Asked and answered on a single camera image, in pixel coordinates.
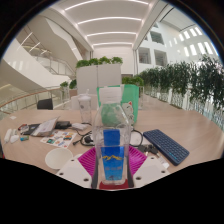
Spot blue compact keyboard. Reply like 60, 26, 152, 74
143, 129, 191, 167

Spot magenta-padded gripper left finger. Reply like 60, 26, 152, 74
55, 147, 100, 190

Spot clear tumbler with straw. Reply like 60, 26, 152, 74
77, 88, 93, 125

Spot glass railing with wooden handrail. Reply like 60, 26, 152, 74
0, 85, 73, 115

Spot black keys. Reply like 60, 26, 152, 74
138, 143, 161, 158

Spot white power adapter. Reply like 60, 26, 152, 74
71, 122, 89, 131

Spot colourful sticker sheet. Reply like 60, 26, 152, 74
40, 129, 78, 149

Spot white cabinet with plants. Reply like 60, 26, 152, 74
75, 56, 124, 95

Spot white oblong case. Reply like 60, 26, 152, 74
3, 128, 13, 145
9, 134, 21, 145

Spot green tote bag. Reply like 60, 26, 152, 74
96, 83, 141, 125

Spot small planter with plants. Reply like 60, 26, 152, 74
59, 78, 79, 100

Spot black cable tangle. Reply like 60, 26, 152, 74
72, 128, 145, 148

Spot row of potted trees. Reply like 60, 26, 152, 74
137, 54, 224, 122

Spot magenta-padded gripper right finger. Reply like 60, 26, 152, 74
126, 145, 171, 189

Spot clear water bottle blue label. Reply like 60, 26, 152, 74
92, 85, 132, 186

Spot black chair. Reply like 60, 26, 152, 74
36, 98, 55, 111

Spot grey notebook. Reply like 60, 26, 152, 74
31, 116, 61, 138

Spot black box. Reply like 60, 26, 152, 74
54, 120, 72, 130

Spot ceiling light strips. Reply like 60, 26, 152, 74
64, 0, 150, 48

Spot small white packet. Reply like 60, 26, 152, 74
156, 156, 171, 170

